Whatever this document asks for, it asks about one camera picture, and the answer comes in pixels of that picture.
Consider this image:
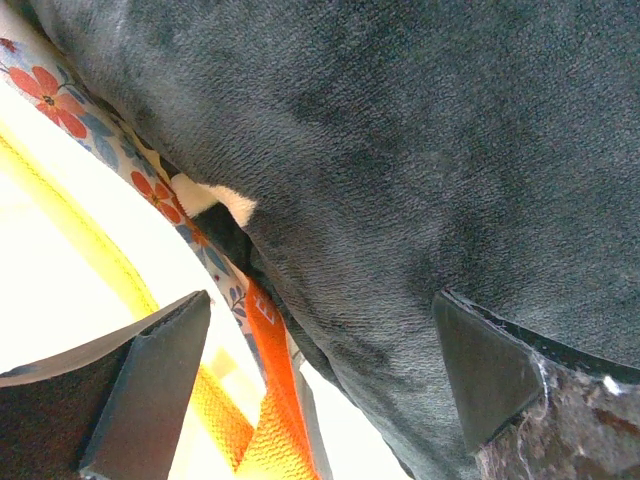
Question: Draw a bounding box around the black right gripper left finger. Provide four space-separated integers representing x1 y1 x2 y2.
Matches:
1 290 211 480

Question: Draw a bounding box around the beige canvas tote bag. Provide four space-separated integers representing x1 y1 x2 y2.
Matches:
1 6 403 479

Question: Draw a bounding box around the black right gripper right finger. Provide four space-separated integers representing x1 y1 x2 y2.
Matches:
433 290 639 479

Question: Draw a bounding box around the black plush flower pillow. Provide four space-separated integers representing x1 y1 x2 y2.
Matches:
17 1 639 479

